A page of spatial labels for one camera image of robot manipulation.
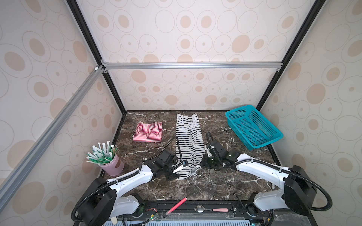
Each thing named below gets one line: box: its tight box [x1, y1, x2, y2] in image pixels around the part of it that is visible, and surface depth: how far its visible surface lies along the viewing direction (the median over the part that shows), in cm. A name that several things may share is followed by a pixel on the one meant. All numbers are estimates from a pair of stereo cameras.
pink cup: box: [99, 153, 125, 177], surface depth 82 cm
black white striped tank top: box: [175, 113, 206, 180], surface depth 103 cm
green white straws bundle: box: [85, 140, 118, 165], surface depth 76 cm
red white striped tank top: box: [132, 121, 164, 143], surface depth 105 cm
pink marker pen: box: [165, 197, 188, 217], surface depth 76 cm
